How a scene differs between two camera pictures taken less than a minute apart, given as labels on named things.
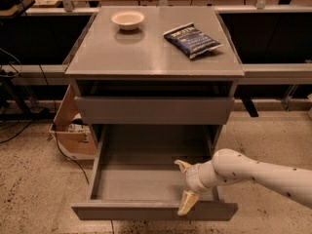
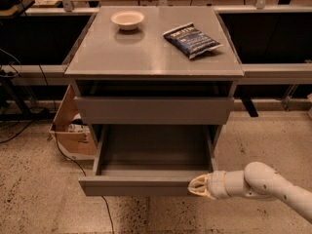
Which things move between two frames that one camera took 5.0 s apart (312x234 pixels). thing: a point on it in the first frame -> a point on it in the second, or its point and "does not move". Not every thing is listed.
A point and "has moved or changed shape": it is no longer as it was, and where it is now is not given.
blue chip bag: (191, 40) does not move
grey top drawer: (151, 110) does not move
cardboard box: (75, 137) does not move
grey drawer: (136, 175) has moved or changed shape
